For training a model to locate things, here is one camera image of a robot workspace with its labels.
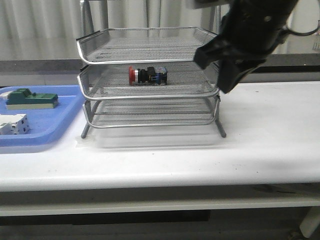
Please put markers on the white circuit breaker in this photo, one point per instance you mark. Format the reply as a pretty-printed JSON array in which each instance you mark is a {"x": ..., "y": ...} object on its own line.
[{"x": 16, "y": 124}]

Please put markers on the red emergency stop button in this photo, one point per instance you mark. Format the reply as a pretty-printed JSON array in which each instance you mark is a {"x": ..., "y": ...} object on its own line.
[{"x": 152, "y": 76}]

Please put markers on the green terminal block module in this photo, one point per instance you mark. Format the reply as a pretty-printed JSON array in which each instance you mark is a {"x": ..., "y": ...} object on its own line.
[{"x": 24, "y": 99}]

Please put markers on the grey metal rack frame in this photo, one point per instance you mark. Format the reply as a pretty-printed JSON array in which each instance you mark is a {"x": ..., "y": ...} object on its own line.
[{"x": 88, "y": 28}]

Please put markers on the white table leg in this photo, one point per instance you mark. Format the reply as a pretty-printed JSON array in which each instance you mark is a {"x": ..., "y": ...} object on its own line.
[{"x": 310, "y": 222}]

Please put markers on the grey pleated curtain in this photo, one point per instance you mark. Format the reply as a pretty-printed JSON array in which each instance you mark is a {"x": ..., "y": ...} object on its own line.
[{"x": 47, "y": 29}]

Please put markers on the blue plastic tray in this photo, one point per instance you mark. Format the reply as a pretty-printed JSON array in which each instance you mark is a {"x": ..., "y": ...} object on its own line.
[{"x": 49, "y": 124}]

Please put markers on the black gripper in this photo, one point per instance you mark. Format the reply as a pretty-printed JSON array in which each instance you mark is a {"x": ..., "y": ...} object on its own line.
[{"x": 249, "y": 32}]

